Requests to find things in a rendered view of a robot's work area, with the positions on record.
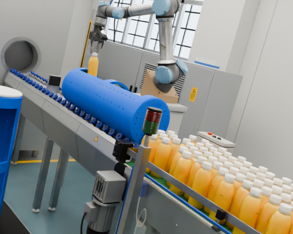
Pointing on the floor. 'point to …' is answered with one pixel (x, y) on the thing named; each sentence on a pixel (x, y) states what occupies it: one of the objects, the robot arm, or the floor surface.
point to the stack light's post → (134, 189)
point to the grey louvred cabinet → (203, 75)
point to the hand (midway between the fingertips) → (94, 53)
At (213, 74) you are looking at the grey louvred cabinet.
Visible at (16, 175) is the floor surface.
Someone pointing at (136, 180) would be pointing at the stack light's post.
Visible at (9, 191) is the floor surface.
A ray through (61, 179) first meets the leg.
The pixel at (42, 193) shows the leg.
